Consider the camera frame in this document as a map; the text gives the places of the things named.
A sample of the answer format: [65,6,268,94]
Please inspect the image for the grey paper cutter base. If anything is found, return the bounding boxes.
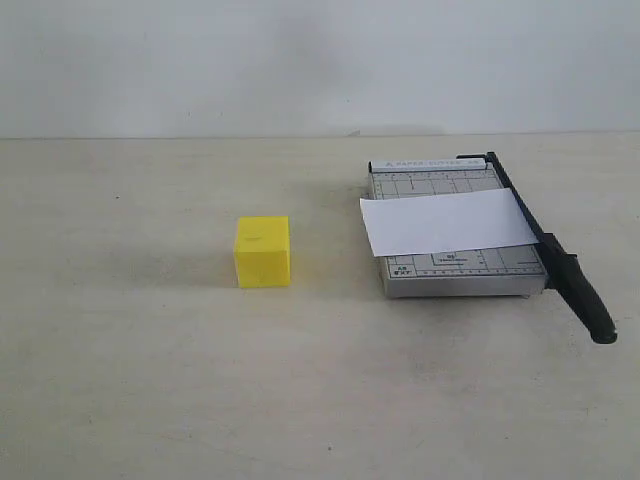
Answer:
[368,154,547,298]

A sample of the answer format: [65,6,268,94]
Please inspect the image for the white paper sheet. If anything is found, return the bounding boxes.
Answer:
[360,188,538,257]

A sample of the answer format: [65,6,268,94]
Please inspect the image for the black cutter blade lever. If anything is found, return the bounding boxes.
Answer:
[456,151,618,345]

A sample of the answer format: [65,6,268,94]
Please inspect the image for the yellow foam cube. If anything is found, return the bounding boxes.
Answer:
[233,216,291,288]

